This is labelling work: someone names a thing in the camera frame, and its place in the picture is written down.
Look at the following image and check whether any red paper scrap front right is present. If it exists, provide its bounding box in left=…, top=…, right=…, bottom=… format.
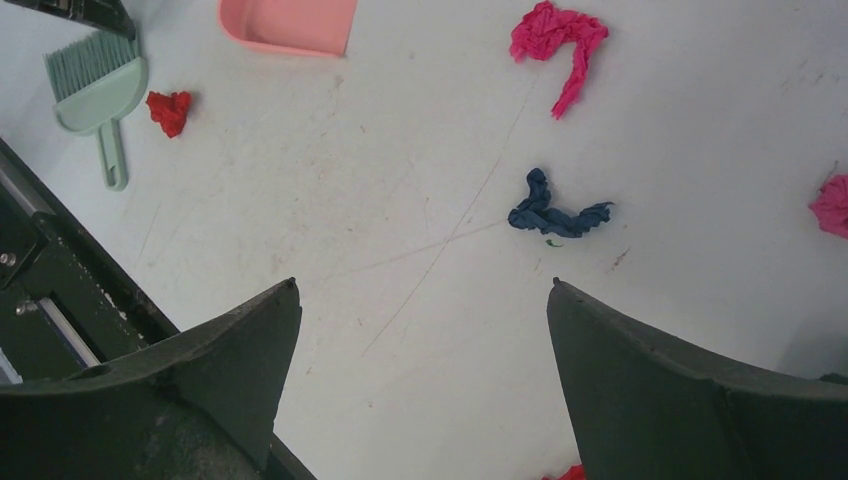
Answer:
left=542, top=464, right=587, bottom=480

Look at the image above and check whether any red paper scrap near brush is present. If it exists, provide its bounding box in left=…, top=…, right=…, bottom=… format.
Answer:
left=146, top=91, right=193, bottom=138

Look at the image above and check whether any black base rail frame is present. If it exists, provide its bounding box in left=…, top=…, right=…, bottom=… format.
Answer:
left=1, top=145, right=310, bottom=479

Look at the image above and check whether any large pink paper scrap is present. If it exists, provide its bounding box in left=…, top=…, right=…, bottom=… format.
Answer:
left=509, top=1, right=609, bottom=120

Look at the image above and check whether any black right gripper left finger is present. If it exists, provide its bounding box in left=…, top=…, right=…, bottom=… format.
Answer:
left=1, top=279, right=302, bottom=479

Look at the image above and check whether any pink plastic dustpan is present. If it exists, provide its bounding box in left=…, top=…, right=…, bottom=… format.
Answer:
left=217, top=0, right=357, bottom=58

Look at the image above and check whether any blue paper scrap centre right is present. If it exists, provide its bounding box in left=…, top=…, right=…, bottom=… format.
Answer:
left=507, top=168, right=614, bottom=239

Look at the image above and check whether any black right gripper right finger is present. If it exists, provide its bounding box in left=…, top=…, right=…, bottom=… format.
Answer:
left=547, top=280, right=847, bottom=479

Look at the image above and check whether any small pink paper scrap right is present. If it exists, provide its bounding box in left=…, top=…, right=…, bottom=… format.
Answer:
left=809, top=174, right=848, bottom=239

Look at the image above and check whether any mint green hand brush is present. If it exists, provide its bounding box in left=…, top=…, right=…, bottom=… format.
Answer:
left=44, top=31, right=149, bottom=191

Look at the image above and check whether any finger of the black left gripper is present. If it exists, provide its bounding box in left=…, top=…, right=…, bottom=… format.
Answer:
left=6, top=0, right=137, bottom=40

